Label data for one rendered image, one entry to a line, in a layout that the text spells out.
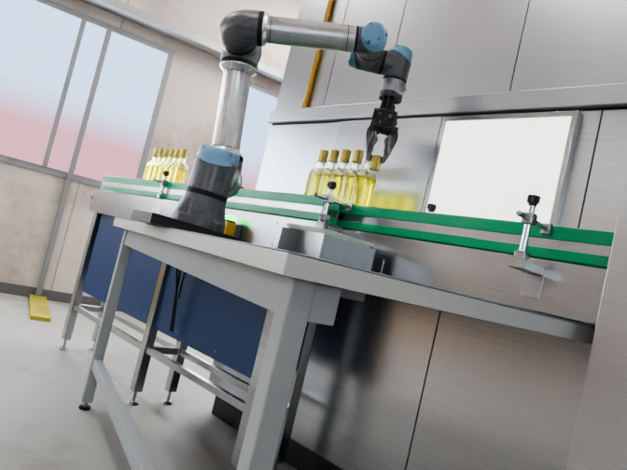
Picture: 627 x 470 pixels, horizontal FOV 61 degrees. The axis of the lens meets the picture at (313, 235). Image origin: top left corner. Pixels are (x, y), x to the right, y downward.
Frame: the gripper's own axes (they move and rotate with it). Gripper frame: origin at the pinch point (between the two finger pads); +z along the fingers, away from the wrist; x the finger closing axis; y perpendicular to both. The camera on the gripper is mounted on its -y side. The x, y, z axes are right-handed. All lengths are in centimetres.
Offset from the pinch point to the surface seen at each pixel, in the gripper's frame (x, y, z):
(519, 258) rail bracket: 40, 40, 25
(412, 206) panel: 14.1, -13.7, 10.0
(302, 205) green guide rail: -21.0, -7.5, 18.4
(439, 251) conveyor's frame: 24.3, 15.5, 25.1
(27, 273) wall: -266, -209, 95
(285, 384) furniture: 3, 85, 56
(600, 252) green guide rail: 57, 36, 19
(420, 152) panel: 12.4, -14.7, -8.7
